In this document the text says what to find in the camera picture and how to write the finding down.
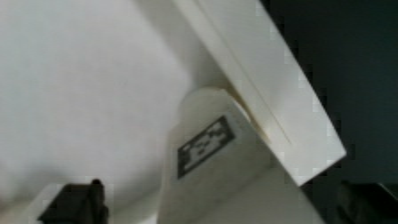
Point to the white leg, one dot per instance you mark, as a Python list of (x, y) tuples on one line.
[(226, 185)]

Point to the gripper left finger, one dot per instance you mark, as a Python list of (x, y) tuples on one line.
[(77, 206)]

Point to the white square tabletop part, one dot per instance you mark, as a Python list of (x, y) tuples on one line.
[(103, 60)]

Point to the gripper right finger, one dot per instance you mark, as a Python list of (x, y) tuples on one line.
[(366, 203)]

